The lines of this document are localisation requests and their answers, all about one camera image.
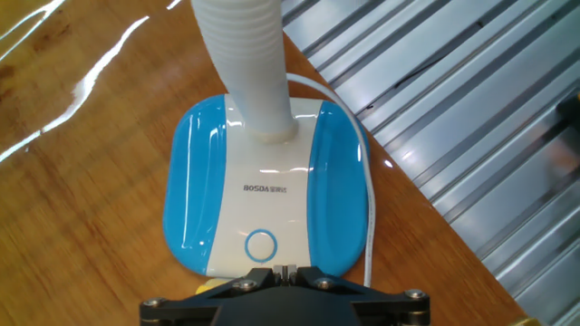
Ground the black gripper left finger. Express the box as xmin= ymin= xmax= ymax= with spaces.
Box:
xmin=139 ymin=264 xmax=287 ymax=326

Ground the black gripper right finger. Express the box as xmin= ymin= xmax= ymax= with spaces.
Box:
xmin=285 ymin=264 xmax=431 ymax=326

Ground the white lamp power cable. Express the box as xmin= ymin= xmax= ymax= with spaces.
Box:
xmin=285 ymin=72 xmax=378 ymax=289

